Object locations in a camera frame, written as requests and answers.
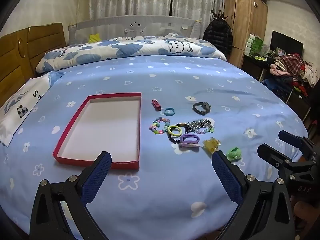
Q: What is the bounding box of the black puffer jacket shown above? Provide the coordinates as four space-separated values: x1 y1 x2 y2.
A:
203 19 233 57

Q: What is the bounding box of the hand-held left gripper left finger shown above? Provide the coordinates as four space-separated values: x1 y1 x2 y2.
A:
29 151 112 240

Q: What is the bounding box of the blue floral bed sheet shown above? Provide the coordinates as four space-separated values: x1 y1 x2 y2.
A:
0 55 309 240

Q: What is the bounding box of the green scrunchie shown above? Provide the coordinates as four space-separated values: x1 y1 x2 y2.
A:
226 147 242 161

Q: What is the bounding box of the pile of clothes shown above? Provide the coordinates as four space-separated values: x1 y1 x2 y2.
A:
270 53 320 89

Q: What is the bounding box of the black bead bracelet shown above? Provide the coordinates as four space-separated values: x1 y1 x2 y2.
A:
168 122 192 144

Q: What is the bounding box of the dark coat rack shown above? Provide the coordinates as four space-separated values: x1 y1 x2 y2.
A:
211 9 229 21

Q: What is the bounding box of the colourful bead bracelet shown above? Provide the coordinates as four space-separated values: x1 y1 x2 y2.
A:
149 116 171 135

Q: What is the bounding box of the yellow hair claw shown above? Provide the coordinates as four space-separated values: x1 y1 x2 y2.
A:
202 137 220 153

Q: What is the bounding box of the silver chain bracelet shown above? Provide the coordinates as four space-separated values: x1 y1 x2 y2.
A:
186 119 213 131

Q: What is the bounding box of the white printed pillow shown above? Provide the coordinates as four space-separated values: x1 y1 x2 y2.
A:
0 70 67 147

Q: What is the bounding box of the purple hair tie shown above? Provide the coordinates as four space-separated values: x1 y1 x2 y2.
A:
179 134 200 148

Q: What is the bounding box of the black desk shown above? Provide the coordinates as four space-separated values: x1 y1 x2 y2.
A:
241 54 275 82

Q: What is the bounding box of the grey mesh bed rail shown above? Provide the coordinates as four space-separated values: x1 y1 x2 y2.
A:
69 15 202 46

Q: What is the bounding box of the yellow-green hair tie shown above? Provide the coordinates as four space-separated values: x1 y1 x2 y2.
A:
167 125 182 137

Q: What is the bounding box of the stack of green tissue packs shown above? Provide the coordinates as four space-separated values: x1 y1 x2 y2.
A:
244 33 263 57

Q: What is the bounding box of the black monitor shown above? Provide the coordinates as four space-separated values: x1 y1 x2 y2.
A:
271 30 304 55

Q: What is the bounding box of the wooden wardrobe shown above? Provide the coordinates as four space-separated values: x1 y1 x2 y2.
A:
223 0 268 68

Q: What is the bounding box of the pastel glass bead bracelet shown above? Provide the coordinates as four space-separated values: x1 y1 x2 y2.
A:
186 125 215 134

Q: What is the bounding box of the grey wrist watch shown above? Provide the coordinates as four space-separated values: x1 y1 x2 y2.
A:
192 101 211 116

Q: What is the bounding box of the red shallow box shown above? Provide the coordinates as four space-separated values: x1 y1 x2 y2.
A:
52 92 142 170

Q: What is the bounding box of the blue and white cloud quilt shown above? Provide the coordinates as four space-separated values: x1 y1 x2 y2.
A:
36 33 227 73

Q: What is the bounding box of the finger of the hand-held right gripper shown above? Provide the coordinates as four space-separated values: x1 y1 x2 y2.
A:
257 144 314 180
278 130 310 153

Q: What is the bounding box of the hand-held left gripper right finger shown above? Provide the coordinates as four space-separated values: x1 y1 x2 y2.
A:
211 150 295 240

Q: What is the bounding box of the wooden headboard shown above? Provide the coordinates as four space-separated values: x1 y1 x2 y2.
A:
0 22 67 108

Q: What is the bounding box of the person's right hand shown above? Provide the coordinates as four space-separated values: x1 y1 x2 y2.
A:
294 201 311 221

